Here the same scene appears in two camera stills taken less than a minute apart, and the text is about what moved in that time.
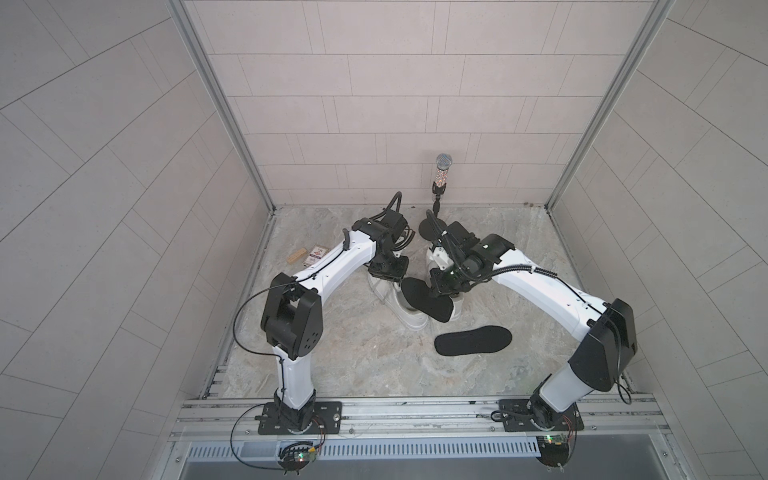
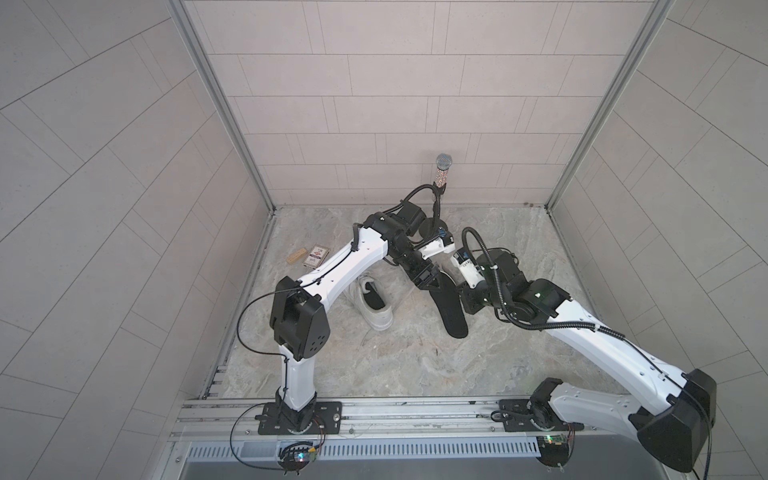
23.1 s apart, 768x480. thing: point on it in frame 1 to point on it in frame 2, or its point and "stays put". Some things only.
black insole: (478, 339) to (448, 301)
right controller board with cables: (555, 450) stays put
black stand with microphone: (443, 163) stays put
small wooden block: (296, 255) stays put
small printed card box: (316, 254) stays put
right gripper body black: (452, 277) to (484, 294)
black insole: (423, 297) to (372, 297)
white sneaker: (391, 292) to (372, 301)
